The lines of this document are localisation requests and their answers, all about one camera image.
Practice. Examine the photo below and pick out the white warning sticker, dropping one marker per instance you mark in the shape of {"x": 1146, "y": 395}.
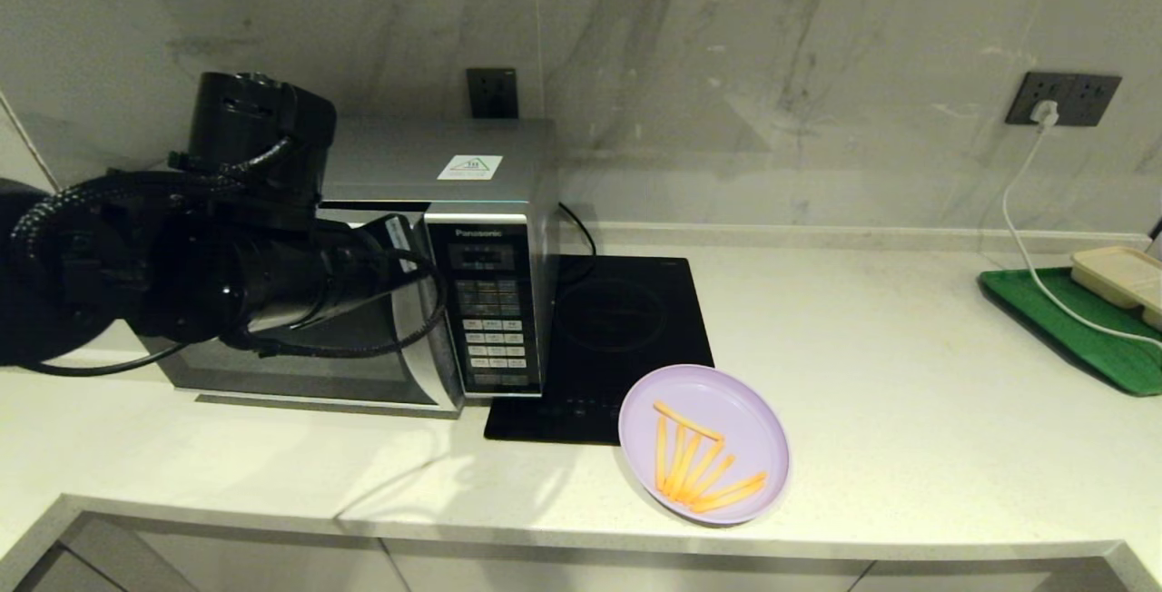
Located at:
{"x": 469, "y": 167}

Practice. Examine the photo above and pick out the small black wall socket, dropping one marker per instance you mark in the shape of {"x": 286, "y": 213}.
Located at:
{"x": 493, "y": 93}

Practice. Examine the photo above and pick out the wide black wall socket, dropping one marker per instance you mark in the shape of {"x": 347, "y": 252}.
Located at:
{"x": 1085, "y": 99}

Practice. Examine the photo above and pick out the green plastic tray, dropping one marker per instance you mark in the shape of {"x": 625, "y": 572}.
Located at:
{"x": 1089, "y": 347}

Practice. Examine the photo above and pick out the purple plastic plate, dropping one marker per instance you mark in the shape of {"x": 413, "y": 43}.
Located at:
{"x": 744, "y": 401}

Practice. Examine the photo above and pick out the black glass microwave door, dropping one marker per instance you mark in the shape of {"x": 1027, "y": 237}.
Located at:
{"x": 363, "y": 374}

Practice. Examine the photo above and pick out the silver Panasonic microwave oven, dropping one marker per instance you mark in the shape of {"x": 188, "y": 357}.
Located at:
{"x": 508, "y": 174}

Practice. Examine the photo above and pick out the white power plug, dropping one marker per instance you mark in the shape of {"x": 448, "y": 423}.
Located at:
{"x": 1046, "y": 113}

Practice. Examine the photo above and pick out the beige lunch box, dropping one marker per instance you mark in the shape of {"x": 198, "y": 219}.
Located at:
{"x": 1118, "y": 274}

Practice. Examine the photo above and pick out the black induction cooktop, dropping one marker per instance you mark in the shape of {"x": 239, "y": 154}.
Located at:
{"x": 635, "y": 320}

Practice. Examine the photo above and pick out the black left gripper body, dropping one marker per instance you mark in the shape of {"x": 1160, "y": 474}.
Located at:
{"x": 318, "y": 270}

